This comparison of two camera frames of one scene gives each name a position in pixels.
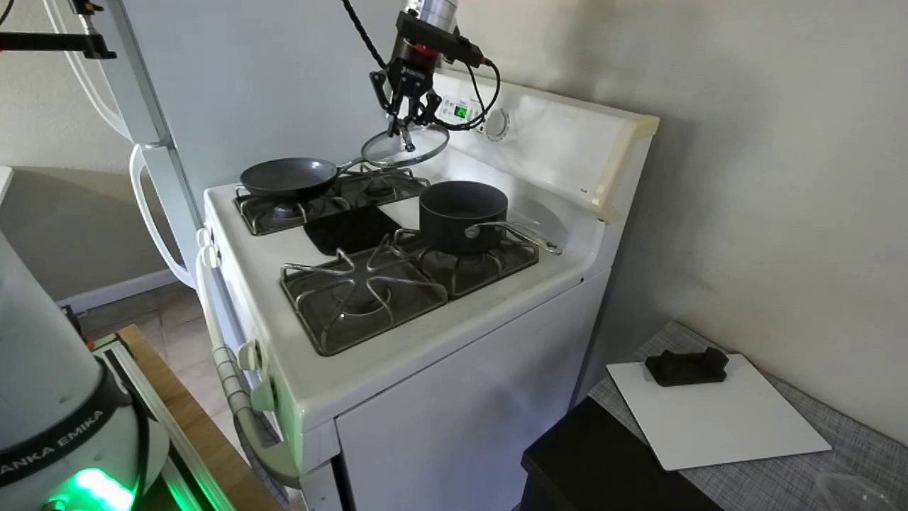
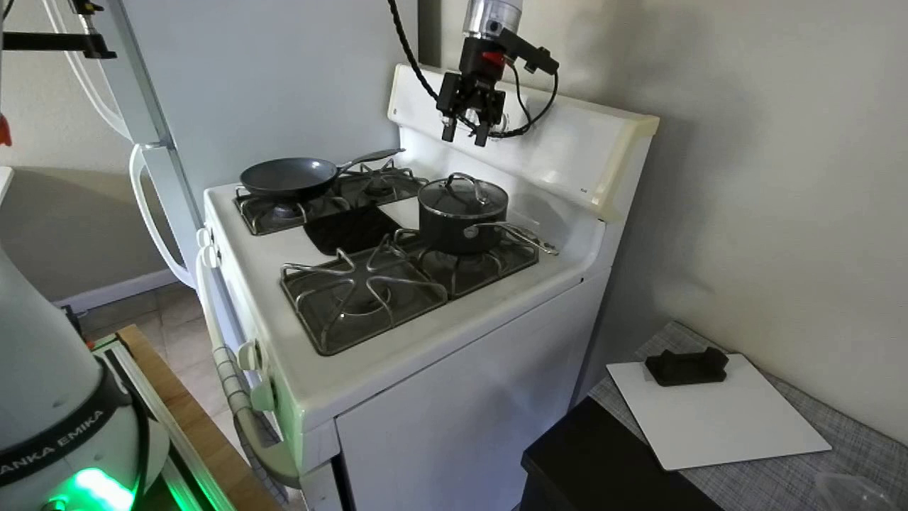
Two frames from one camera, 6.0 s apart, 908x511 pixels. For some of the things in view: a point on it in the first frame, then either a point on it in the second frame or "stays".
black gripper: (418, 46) to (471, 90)
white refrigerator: (208, 90) stays
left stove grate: (354, 186) stays
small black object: (686, 371) stays
